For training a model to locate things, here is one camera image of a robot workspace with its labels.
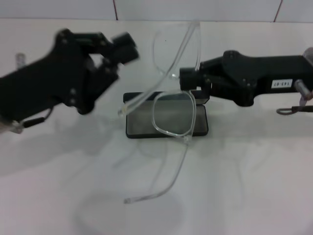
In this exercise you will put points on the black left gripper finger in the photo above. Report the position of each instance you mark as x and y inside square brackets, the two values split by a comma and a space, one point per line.
[123, 41]

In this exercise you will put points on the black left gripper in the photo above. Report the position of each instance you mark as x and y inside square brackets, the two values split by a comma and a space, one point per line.
[53, 80]

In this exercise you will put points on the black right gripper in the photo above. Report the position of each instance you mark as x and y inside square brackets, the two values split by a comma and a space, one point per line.
[256, 73]

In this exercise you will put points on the clear frame glasses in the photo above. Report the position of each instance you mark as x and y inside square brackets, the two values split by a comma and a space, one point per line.
[154, 122]

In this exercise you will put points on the black glasses case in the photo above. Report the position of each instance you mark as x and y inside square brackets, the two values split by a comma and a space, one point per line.
[139, 122]

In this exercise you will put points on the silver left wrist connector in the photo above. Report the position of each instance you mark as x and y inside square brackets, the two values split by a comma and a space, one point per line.
[19, 60]

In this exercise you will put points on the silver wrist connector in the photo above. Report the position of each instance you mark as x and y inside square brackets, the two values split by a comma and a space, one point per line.
[19, 60]
[303, 88]

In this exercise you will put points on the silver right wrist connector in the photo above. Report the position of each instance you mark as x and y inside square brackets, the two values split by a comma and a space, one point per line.
[303, 88]

